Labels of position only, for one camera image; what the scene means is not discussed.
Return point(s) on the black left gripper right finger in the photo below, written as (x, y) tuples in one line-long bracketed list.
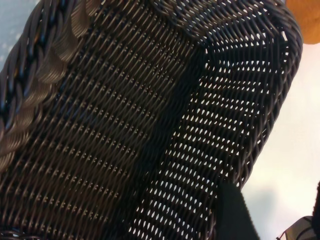
[(318, 202)]

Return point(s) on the dark brown woven wicker basket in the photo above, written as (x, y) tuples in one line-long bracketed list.
[(125, 125)]

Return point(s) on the orange citrus fruit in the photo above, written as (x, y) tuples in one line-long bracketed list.
[(307, 20)]

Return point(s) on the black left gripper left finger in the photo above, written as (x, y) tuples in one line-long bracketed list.
[(235, 217)]

